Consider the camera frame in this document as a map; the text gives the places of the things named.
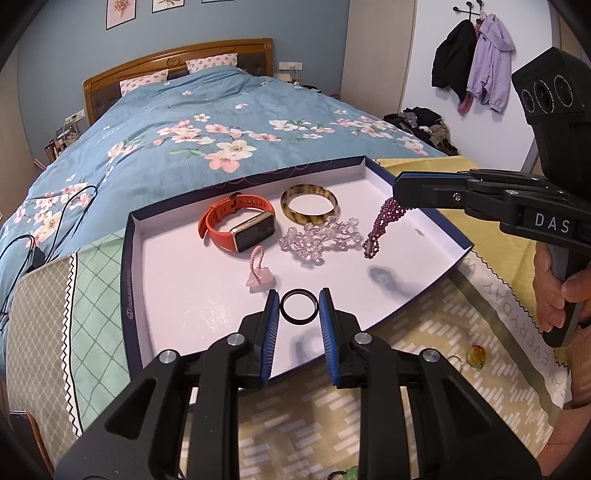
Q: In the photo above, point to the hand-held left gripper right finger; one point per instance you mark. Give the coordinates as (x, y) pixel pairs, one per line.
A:
(325, 332)

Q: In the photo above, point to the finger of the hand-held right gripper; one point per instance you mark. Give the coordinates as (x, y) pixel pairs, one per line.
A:
(429, 194)
(508, 179)

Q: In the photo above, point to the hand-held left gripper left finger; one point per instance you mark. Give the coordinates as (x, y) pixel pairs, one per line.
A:
(272, 332)

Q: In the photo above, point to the navy shallow cardboard box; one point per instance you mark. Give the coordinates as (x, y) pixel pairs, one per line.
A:
(184, 277)

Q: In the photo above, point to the amber tortoiseshell bangle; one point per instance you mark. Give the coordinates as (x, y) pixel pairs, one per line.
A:
(304, 218)

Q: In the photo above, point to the person's right forearm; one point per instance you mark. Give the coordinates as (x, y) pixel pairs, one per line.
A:
(577, 378)

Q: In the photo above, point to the person's right hand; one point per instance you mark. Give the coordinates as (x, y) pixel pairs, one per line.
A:
(549, 295)

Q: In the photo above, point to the purple jacket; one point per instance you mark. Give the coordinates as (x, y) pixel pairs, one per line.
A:
(491, 64)

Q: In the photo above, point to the pile of dark clothes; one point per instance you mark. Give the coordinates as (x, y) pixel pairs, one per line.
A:
(425, 127)

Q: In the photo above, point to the pink hanging garment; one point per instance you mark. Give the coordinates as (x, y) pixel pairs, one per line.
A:
(465, 105)

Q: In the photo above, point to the black jacket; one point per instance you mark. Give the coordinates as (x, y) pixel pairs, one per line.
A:
(452, 60)

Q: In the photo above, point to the cluttered bedside table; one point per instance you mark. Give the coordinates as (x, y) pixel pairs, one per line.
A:
(314, 88)

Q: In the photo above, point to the black power adapter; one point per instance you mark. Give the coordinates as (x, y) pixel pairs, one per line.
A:
(35, 261)

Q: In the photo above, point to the pink dotted pillow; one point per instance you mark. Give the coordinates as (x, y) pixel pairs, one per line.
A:
(212, 62)
(143, 82)

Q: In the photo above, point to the bed with blue floral duvet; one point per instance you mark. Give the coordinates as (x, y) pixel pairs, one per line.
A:
(138, 115)

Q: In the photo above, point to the cosmetics organizer rack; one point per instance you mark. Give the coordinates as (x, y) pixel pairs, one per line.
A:
(60, 143)

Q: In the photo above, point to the wooden bed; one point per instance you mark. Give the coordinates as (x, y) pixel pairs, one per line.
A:
(138, 64)

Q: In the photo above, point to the framed white flower picture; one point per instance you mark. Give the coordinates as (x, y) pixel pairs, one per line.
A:
(168, 4)

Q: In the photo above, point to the framed pink flower picture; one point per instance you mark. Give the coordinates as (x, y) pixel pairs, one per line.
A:
(121, 11)

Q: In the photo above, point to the black wall coat rack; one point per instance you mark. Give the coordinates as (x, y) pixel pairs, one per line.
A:
(468, 11)

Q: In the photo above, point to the white wall socket panel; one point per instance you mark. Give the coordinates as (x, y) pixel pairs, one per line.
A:
(75, 115)
(289, 65)

